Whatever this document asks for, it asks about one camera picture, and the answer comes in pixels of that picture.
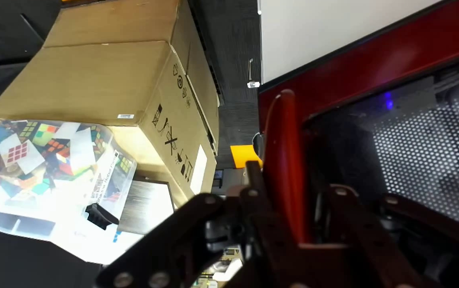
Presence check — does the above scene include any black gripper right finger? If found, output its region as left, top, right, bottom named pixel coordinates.
left=321, top=183, right=459, bottom=288

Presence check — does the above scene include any small black plastic part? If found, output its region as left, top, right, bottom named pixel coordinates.
left=83, top=202, right=121, bottom=233

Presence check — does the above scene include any colourful printed box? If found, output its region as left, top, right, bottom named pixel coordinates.
left=0, top=119, right=139, bottom=266

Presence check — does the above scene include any brown cardboard box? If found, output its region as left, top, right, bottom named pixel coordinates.
left=41, top=0, right=222, bottom=157
left=0, top=39, right=220, bottom=202

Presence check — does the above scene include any grey flat sheet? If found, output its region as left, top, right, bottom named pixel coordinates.
left=118, top=180, right=176, bottom=237

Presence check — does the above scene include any yellow block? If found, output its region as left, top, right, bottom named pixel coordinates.
left=228, top=143, right=265, bottom=172

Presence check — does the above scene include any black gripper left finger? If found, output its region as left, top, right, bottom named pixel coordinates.
left=94, top=161, right=315, bottom=288

